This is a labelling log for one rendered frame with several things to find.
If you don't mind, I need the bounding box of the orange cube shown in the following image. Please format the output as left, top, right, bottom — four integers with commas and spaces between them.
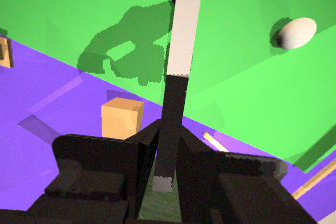
102, 97, 144, 140

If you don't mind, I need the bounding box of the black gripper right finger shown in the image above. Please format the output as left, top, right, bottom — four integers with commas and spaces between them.
175, 125, 289, 223

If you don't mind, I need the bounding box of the green rectangular mat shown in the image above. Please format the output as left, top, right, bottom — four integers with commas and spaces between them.
0, 0, 336, 164

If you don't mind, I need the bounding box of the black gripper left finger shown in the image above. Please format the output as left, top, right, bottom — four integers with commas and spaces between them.
51, 119, 161, 219

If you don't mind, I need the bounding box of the white ball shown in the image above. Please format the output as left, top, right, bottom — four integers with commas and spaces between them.
277, 17, 316, 50

